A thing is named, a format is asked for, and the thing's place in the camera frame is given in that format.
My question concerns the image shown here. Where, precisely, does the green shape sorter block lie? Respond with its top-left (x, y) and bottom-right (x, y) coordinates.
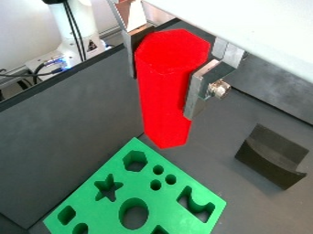
top-left (44, 138), bottom-right (226, 234)

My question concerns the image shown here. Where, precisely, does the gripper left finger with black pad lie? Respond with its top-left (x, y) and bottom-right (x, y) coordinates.
top-left (107, 0), bottom-right (153, 79)

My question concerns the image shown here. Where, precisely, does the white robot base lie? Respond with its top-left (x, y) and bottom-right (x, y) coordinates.
top-left (25, 0), bottom-right (108, 83)

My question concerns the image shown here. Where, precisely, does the red hexagon prism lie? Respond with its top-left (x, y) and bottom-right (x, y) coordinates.
top-left (135, 29), bottom-right (210, 149)

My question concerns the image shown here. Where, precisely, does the black curved holder stand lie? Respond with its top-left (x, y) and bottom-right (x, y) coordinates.
top-left (234, 124), bottom-right (309, 190)

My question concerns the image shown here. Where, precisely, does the black cable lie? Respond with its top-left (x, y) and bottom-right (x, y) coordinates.
top-left (0, 0), bottom-right (89, 85)

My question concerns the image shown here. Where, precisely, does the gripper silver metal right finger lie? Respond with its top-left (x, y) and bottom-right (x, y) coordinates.
top-left (183, 37), bottom-right (244, 120)

